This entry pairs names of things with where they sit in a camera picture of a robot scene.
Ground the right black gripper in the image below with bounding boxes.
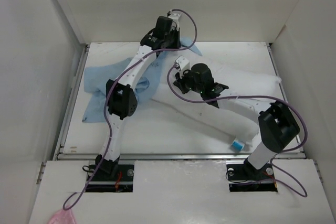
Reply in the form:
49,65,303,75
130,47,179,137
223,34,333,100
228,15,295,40
173,68,204,94

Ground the white pillow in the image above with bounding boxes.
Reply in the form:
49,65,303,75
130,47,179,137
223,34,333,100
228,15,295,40
152,54,281,143

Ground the light blue pillowcase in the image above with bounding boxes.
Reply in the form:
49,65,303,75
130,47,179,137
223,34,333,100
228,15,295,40
82,35,204,124

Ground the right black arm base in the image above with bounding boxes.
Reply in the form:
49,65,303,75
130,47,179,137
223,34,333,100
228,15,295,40
225,160,278,193

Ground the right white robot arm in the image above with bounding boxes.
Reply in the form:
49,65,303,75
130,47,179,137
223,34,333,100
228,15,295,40
168,62,300,179

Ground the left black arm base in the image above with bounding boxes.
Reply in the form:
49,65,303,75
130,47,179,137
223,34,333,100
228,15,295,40
82,160,134,193

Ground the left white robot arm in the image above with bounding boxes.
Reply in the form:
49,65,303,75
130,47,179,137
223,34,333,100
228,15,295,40
95,13,181,180

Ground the blue white pillow tag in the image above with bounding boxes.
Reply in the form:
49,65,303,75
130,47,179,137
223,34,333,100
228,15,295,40
230,138,251,152

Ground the pink cloth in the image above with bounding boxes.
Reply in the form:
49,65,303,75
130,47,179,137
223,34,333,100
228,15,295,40
48,209,77,224

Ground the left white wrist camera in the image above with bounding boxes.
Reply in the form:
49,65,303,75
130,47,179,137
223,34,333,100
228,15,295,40
167,10,181,23

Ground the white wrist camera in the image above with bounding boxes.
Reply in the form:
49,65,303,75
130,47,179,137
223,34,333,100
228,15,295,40
175,56,190,71
167,10,181,23

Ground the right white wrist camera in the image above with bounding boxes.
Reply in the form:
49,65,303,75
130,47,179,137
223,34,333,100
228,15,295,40
175,56,190,71

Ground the aluminium front rail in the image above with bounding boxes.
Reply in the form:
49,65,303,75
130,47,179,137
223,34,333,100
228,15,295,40
54,152,305,161

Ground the aluminium rail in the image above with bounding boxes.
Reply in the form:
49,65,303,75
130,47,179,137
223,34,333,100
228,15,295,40
54,152,305,161
51,44,90,161

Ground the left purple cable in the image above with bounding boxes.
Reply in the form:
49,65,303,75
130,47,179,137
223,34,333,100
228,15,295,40
62,8,198,211

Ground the aluminium left rail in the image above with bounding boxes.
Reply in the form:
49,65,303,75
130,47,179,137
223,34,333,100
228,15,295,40
51,44,90,161

